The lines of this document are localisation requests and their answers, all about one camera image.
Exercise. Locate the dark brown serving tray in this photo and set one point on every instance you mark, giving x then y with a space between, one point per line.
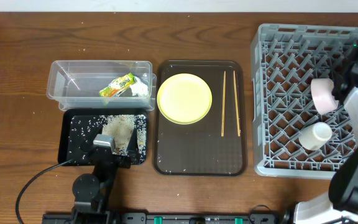
198 148

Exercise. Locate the right wooden chopstick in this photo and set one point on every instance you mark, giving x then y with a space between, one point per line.
236 104

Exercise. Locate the black tray with rice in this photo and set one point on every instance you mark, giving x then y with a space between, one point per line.
78 124

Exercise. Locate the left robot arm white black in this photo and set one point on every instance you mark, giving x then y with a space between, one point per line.
92 191

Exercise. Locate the green snack wrapper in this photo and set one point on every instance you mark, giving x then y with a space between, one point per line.
117 86

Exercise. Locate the white napkin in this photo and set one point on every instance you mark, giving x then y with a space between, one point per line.
139 88

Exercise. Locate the clear plastic bin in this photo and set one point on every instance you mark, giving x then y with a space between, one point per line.
76 84

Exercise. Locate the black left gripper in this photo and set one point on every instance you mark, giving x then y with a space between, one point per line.
114 157

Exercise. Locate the yellow plate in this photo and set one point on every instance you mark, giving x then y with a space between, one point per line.
184 98

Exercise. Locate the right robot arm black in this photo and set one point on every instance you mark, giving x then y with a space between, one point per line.
340 203

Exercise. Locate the pink bowl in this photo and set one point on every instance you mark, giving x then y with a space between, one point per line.
323 99

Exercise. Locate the left wooden chopstick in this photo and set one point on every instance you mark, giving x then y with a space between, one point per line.
223 105

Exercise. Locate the wooden chopstick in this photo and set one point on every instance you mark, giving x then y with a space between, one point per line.
223 105
236 104

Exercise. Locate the small cream cup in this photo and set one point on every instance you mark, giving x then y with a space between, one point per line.
315 136

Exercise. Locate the grey dishwasher rack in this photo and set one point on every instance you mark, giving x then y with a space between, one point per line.
284 60

